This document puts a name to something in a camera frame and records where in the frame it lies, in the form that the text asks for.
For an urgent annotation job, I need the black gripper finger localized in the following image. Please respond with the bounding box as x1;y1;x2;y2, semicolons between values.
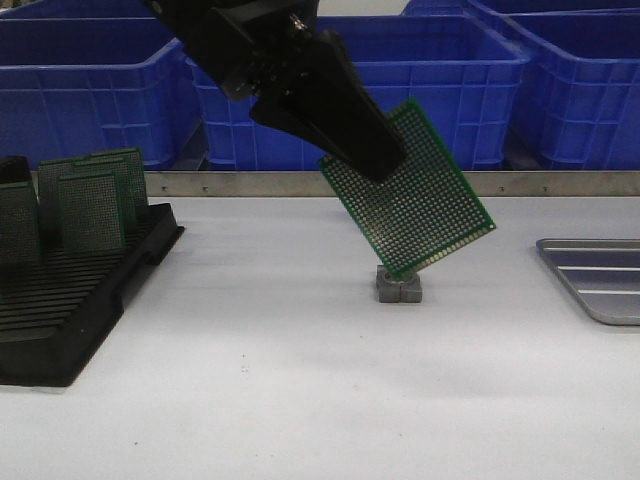
279;30;406;182
250;97;350;157

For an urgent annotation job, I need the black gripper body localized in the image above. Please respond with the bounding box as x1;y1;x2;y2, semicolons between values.
143;1;319;100

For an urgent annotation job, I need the green perforated circuit board front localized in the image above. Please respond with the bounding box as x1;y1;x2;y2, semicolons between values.
319;99;496;281

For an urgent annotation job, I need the green perforated circuit board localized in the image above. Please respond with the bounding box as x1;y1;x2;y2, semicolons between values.
319;99;496;281
58;172;125;256

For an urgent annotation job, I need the green circuit board middle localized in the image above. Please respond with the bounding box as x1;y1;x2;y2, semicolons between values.
73;157;138;232

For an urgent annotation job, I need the green circuit board back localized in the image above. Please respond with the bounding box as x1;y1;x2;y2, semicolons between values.
89;147;149;221

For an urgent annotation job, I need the green circuit board rear left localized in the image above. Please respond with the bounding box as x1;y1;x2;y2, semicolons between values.
38;157;83;243

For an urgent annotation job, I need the black slotted board rack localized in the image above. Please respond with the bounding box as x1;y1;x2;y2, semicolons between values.
0;155;185;388

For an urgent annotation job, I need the silver metal tray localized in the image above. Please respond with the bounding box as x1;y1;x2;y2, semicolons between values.
536;238;639;327

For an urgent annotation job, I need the blue crate back right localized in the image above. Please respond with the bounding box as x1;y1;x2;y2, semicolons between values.
401;0;639;22

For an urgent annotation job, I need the blue plastic crate centre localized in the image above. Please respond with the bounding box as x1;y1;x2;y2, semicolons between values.
188;15;527;171

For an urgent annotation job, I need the blue plastic crate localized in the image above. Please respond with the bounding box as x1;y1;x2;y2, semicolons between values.
505;13;639;170
1;17;200;170
188;15;527;171

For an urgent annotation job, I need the blue plastic crate left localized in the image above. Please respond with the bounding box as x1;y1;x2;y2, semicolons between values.
1;17;200;170

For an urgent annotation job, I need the blue crate back left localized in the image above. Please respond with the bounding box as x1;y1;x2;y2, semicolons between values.
1;0;155;20

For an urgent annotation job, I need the grey metal clamp block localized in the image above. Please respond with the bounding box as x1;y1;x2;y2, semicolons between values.
376;265;423;304

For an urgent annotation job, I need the blue plastic crate right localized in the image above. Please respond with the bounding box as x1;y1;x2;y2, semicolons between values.
505;13;639;170

